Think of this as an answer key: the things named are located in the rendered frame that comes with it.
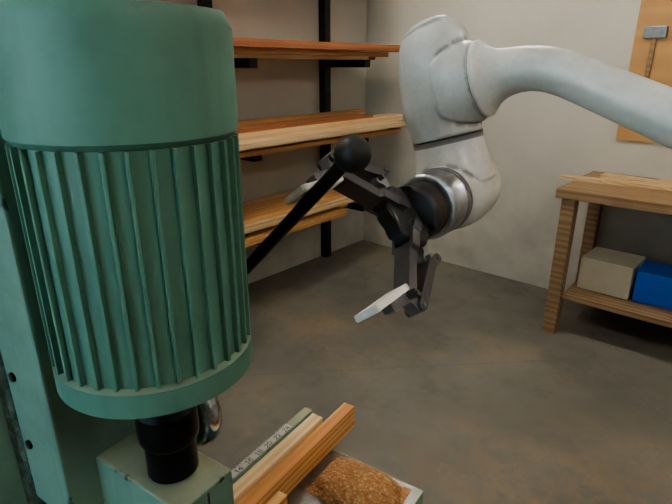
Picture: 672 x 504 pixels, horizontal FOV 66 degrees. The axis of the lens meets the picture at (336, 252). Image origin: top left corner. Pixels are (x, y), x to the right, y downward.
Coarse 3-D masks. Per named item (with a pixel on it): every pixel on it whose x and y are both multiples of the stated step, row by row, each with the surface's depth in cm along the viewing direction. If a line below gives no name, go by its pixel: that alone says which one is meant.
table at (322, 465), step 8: (328, 456) 79; (336, 456) 79; (344, 456) 79; (320, 464) 78; (328, 464) 78; (312, 472) 76; (320, 472) 76; (304, 480) 75; (312, 480) 75; (400, 480) 75; (296, 488) 73; (304, 488) 73; (416, 488) 74; (288, 496) 72; (296, 496) 72; (304, 496) 72; (312, 496) 72; (408, 496) 72; (416, 496) 72
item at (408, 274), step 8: (416, 224) 61; (416, 232) 60; (416, 240) 60; (392, 248) 62; (400, 248) 60; (408, 248) 59; (416, 248) 59; (400, 256) 59; (408, 256) 58; (416, 256) 59; (400, 264) 59; (408, 264) 57; (416, 264) 58; (400, 272) 58; (408, 272) 57; (416, 272) 58; (400, 280) 57; (408, 280) 56; (416, 280) 57; (416, 288) 56; (408, 296) 55; (416, 296) 55
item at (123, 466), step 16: (112, 448) 57; (128, 448) 57; (112, 464) 55; (128, 464) 55; (144, 464) 55; (208, 464) 55; (112, 480) 55; (128, 480) 53; (144, 480) 52; (192, 480) 52; (208, 480) 52; (224, 480) 53; (112, 496) 56; (128, 496) 54; (144, 496) 52; (160, 496) 51; (176, 496) 50; (192, 496) 50; (208, 496) 52; (224, 496) 54
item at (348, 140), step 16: (336, 144) 47; (352, 144) 46; (368, 144) 47; (336, 160) 47; (352, 160) 46; (368, 160) 47; (336, 176) 48; (320, 192) 50; (304, 208) 52; (288, 224) 53; (272, 240) 55; (256, 256) 57
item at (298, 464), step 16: (336, 416) 82; (352, 416) 85; (320, 432) 79; (336, 432) 81; (304, 448) 75; (320, 448) 78; (288, 464) 72; (304, 464) 75; (272, 480) 70; (288, 480) 72; (256, 496) 67; (272, 496) 69
